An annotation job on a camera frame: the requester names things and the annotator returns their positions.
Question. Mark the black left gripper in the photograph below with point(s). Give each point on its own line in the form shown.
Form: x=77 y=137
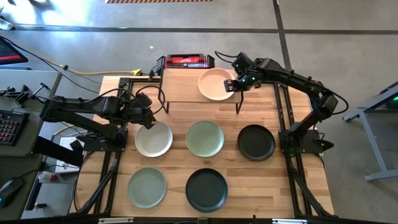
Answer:
x=140 y=110

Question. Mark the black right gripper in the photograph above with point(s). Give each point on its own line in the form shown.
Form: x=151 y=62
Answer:
x=247 y=73

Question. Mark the peach plate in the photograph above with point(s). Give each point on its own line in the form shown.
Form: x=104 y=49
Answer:
x=213 y=84

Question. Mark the white plate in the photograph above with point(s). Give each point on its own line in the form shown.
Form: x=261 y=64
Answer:
x=155 y=141

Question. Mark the light green plate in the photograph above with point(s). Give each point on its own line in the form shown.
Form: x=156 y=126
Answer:
x=205 y=138

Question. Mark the black plate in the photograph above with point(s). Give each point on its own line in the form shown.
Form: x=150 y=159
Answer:
x=255 y=144

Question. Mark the sage green plate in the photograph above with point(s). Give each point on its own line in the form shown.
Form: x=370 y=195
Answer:
x=147 y=188

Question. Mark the dark green plate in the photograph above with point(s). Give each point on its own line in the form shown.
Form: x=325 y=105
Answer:
x=206 y=190

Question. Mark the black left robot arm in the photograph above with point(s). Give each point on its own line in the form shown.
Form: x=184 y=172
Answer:
x=77 y=107

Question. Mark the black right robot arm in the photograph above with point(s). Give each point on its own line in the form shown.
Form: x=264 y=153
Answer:
x=298 y=81

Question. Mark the wooden shelf with black legs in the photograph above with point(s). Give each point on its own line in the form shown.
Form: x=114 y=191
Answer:
x=180 y=85

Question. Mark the red and black power box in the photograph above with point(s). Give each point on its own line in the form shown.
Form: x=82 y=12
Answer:
x=186 y=60

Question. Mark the white box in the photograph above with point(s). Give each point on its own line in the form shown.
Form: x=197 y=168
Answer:
x=66 y=168

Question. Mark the black slanted panel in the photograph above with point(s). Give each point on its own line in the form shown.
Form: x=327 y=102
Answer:
x=59 y=152

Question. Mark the clear plastic bottle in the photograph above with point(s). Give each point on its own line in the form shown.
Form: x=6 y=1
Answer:
x=46 y=177

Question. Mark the grey desk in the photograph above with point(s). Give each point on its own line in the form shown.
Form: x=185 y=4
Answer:
x=31 y=77

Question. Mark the black desk clamp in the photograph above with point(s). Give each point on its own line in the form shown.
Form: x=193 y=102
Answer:
x=18 y=93

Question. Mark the black keyboard with lit keys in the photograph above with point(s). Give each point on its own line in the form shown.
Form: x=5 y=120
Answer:
x=11 y=127

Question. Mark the black computer mouse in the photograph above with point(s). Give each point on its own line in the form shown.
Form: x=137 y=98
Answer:
x=11 y=189

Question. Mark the black computer monitor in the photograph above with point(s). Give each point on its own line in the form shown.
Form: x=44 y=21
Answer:
x=9 y=53

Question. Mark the black device with green light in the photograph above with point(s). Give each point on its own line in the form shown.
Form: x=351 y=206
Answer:
x=392 y=101

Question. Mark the black aluminium table frame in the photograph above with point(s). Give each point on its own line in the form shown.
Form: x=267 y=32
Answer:
x=124 y=82

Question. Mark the silver metal bracket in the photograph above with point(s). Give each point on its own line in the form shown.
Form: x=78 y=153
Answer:
x=289 y=221
x=115 y=220

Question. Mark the grey metal table frame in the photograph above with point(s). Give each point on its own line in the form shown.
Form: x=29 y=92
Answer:
x=373 y=146

